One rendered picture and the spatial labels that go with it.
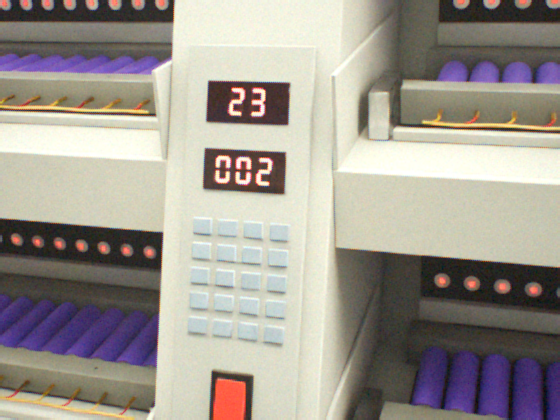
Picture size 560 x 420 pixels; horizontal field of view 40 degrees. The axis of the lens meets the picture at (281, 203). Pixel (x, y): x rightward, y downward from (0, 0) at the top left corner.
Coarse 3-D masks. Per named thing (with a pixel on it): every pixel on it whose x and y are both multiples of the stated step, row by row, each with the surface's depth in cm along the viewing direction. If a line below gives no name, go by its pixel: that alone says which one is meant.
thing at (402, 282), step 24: (408, 0) 58; (432, 0) 57; (408, 24) 58; (432, 24) 57; (408, 48) 58; (408, 72) 58; (408, 264) 58; (144, 288) 65; (384, 288) 59; (408, 288) 58; (384, 312) 59; (408, 312) 59; (384, 336) 59
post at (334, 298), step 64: (192, 0) 41; (256, 0) 40; (320, 0) 39; (384, 0) 51; (320, 64) 39; (320, 128) 40; (320, 192) 40; (320, 256) 40; (384, 256) 58; (320, 320) 40; (320, 384) 40
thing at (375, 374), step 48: (432, 288) 55; (480, 288) 54; (528, 288) 52; (432, 336) 53; (480, 336) 53; (528, 336) 53; (384, 384) 52; (432, 384) 49; (480, 384) 50; (528, 384) 48
